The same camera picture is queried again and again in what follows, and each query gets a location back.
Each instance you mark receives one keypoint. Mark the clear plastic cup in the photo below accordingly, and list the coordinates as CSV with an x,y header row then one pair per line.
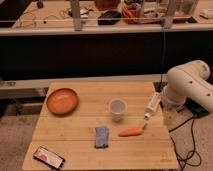
x,y
117,108

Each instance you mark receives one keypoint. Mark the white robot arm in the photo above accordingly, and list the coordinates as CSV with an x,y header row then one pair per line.
x,y
188,80

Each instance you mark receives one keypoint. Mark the orange ceramic bowl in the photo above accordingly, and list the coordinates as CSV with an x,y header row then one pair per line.
x,y
62,101

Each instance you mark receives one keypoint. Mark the blue sponge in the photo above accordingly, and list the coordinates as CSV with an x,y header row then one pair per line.
x,y
101,139

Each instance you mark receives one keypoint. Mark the orange carrot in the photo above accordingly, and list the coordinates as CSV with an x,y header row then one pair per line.
x,y
136,131

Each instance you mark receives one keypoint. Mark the black bag on bench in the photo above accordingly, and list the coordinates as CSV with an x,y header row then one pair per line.
x,y
110,17

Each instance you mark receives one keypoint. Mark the orange tool on bench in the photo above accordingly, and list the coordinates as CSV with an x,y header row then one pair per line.
x,y
130,14

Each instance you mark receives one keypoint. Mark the black smartphone with picture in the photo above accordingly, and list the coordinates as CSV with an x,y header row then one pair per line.
x,y
48,157

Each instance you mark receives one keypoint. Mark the wooden workbench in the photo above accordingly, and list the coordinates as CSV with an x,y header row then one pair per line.
x,y
64,17

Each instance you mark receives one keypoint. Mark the grey metal post left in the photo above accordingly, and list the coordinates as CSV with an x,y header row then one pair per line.
x,y
75,7

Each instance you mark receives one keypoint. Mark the grey metal post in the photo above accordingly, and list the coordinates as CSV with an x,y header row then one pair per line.
x,y
75,7
168,19

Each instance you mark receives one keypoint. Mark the grey metal post right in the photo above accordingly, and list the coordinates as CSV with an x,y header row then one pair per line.
x,y
168,19

